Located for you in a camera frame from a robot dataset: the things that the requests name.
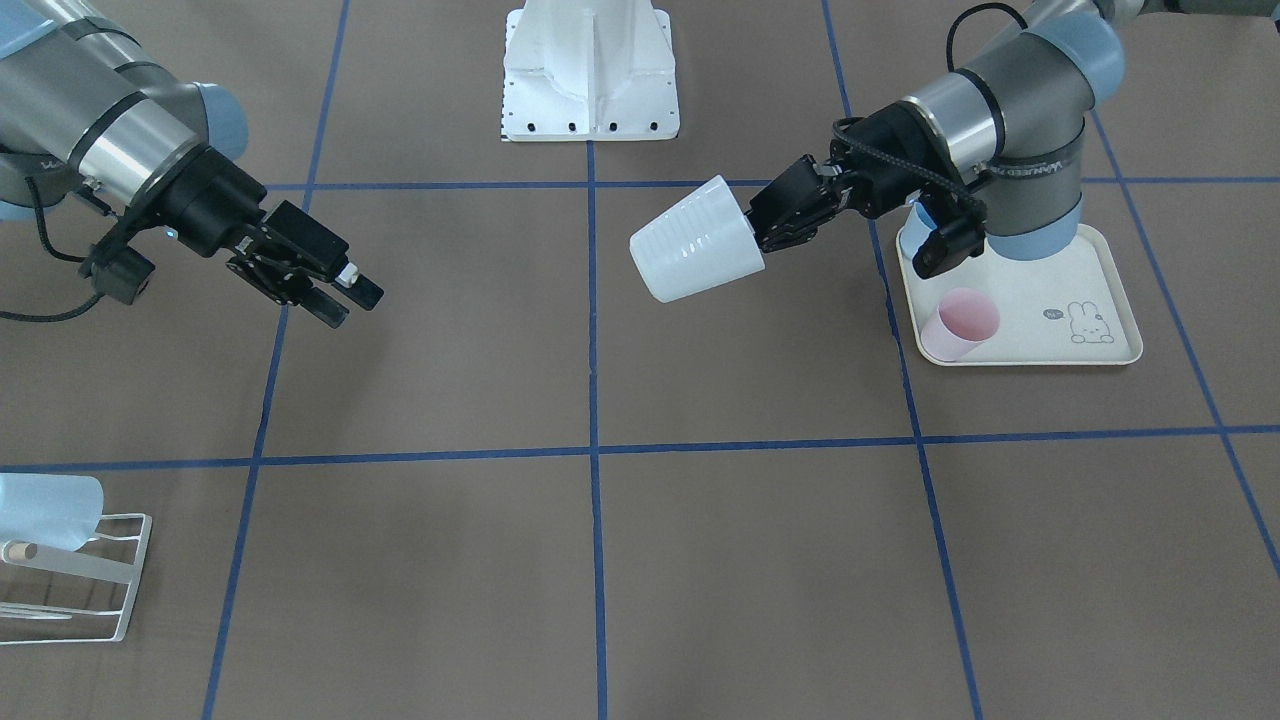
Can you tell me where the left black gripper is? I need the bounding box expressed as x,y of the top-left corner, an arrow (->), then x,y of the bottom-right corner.
746,100 -> 951,254

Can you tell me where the white wire cup rack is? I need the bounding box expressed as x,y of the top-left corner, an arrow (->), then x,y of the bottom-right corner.
1,512 -> 154,648

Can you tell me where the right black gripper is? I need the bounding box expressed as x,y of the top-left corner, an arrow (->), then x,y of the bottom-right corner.
140,146 -> 385,329

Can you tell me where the blue cup on tray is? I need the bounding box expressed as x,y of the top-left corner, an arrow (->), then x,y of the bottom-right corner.
899,200 -> 936,258

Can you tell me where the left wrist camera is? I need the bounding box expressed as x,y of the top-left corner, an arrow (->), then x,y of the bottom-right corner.
911,205 -> 986,281

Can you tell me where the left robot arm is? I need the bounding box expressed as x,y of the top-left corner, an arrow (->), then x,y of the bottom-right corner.
745,1 -> 1140,279

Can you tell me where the light blue cup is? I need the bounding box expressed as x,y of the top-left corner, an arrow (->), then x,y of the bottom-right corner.
1,473 -> 104,551

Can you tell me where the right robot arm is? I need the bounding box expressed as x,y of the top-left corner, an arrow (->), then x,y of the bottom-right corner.
1,1 -> 384,328

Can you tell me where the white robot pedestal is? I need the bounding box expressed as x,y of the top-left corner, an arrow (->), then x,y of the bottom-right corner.
500,1 -> 681,143

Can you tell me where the cream serving tray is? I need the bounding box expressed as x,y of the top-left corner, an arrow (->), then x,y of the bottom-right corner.
893,224 -> 1144,366

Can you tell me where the pink cup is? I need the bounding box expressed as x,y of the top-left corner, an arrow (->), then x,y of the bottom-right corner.
918,287 -> 1001,363

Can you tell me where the grey cup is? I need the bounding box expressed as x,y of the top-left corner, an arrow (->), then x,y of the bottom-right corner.
628,176 -> 765,304

